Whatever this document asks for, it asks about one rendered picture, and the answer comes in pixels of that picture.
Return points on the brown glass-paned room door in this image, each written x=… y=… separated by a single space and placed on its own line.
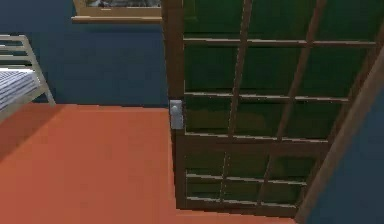
x=240 y=143

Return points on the wooden framed window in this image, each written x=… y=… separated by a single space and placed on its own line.
x=116 y=15

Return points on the white frame bed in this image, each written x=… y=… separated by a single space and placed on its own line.
x=16 y=83

